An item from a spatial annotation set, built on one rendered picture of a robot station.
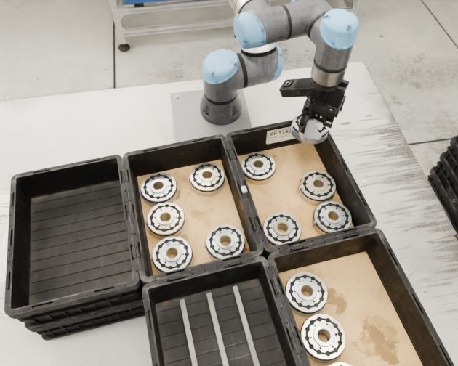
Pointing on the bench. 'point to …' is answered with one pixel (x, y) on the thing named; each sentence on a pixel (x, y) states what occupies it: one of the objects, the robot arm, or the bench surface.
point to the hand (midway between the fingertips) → (304, 131)
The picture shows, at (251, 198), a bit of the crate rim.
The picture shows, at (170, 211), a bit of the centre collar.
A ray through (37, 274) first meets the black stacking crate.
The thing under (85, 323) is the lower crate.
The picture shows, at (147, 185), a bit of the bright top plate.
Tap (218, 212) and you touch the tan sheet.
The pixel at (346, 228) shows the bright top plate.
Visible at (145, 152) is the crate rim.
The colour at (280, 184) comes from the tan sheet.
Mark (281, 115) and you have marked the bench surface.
